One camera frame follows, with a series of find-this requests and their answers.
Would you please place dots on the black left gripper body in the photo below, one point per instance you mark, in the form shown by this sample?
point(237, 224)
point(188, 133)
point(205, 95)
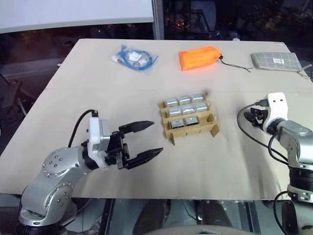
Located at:
point(117, 149)

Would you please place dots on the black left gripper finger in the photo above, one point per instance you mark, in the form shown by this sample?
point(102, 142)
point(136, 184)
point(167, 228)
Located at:
point(139, 125)
point(144, 156)

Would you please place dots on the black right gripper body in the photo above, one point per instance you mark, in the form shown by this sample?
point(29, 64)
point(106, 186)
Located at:
point(259, 115)

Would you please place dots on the cardboard divider tray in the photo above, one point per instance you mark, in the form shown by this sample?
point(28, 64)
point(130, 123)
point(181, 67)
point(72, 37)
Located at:
point(193, 132)

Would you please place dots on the beige table cover sheet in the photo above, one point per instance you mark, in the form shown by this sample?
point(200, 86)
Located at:
point(137, 98)

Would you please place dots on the grey checked fabric pouch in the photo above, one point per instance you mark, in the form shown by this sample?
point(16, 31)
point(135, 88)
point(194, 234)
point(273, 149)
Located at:
point(275, 60)

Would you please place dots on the white projection screen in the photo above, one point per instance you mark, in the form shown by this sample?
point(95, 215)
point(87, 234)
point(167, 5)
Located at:
point(73, 12)

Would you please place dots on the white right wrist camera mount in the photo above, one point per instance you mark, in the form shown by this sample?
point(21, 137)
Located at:
point(275, 105)

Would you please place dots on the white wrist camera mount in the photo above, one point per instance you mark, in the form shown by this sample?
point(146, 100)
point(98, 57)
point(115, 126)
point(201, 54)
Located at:
point(94, 137)
point(275, 105)

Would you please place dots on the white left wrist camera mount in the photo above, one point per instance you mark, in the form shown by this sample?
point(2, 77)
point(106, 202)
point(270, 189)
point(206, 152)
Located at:
point(94, 137)

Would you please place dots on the grey window frame post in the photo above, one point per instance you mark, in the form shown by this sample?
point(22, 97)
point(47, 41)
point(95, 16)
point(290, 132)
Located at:
point(158, 19)

